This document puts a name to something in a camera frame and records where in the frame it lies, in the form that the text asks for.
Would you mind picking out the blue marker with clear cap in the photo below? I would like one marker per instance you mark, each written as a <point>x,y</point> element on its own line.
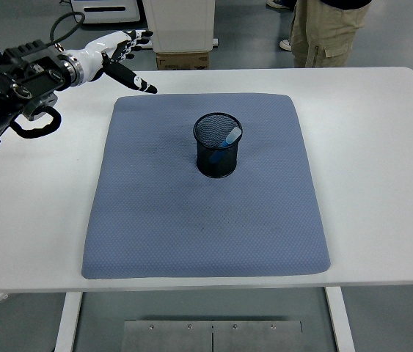
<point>232,135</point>

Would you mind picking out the white column stand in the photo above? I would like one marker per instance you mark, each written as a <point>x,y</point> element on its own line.
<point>180,25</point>

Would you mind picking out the brown cardboard box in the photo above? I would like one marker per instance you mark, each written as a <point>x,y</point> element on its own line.
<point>182,60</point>

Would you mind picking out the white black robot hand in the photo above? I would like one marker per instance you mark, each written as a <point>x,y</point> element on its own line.
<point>96,55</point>

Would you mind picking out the blue-grey textured mat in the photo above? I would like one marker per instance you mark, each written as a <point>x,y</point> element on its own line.
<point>191,220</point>

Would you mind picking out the white table leg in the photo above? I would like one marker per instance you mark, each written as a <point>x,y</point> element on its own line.
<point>67,322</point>
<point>340,322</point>

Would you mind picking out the white appliance with black slot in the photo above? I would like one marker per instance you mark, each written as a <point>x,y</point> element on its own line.
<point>107,16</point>

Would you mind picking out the person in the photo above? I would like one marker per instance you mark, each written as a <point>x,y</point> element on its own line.
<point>323,33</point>

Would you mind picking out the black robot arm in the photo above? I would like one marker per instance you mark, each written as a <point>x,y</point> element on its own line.
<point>4,88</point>

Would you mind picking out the black mesh pen holder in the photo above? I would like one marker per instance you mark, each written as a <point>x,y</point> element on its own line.
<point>217,166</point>

